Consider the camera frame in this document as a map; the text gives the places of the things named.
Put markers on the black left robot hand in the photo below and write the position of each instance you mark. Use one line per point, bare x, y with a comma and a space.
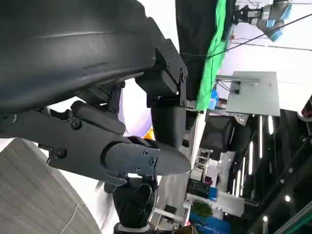
73, 48

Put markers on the lilac plate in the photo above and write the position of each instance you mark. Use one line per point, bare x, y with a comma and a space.
136, 114

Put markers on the black backdrop curtain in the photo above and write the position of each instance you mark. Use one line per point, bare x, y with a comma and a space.
195, 31

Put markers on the green cloth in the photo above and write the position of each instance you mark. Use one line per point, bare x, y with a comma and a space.
212, 63

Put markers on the grey monitor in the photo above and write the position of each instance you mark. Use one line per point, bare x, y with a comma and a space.
256, 95

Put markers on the green potted plant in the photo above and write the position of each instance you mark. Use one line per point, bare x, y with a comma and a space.
202, 209

